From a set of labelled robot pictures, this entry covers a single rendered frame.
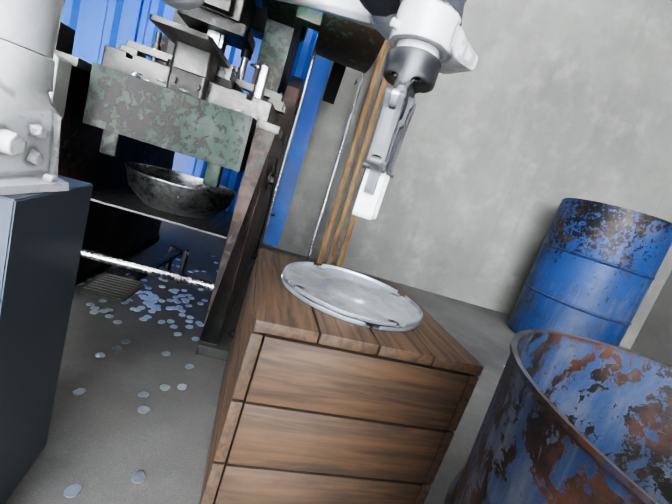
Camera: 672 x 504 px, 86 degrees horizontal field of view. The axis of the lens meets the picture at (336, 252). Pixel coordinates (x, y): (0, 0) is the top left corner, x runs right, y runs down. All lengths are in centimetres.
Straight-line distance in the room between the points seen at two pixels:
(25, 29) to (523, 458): 57
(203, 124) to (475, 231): 210
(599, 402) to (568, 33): 271
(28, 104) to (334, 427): 57
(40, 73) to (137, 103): 56
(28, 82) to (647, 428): 78
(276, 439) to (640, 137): 315
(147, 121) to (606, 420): 107
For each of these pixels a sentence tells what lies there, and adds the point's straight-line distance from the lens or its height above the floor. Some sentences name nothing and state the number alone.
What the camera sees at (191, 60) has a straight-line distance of 112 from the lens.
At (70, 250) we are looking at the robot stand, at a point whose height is 36.
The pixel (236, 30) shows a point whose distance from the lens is 123.
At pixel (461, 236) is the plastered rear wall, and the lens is 269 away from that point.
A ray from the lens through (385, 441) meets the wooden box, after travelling 67.
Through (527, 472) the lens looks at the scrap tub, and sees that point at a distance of 27.
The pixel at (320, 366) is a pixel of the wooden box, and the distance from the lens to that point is 55.
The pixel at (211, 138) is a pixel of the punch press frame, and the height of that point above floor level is 56.
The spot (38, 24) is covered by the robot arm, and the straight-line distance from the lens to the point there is 53.
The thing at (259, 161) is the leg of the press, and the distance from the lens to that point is 94.
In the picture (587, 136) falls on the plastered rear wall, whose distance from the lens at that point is 311.
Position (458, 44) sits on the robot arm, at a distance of 59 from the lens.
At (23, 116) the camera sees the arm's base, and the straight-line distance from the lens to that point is 51.
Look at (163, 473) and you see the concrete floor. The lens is 78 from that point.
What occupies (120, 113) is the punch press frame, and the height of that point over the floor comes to 55.
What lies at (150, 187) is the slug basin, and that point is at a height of 38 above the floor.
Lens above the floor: 56
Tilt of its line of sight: 11 degrees down
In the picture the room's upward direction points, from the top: 18 degrees clockwise
